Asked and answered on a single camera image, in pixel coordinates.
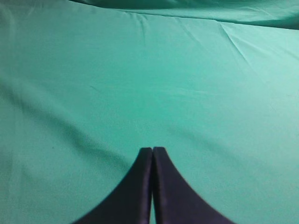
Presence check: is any green cloth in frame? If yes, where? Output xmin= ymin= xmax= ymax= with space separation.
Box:
xmin=0 ymin=0 xmax=299 ymax=224

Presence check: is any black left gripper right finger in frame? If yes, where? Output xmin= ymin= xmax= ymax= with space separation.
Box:
xmin=152 ymin=147 xmax=231 ymax=224

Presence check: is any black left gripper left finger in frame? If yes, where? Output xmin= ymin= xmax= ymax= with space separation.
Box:
xmin=75 ymin=147 xmax=152 ymax=224

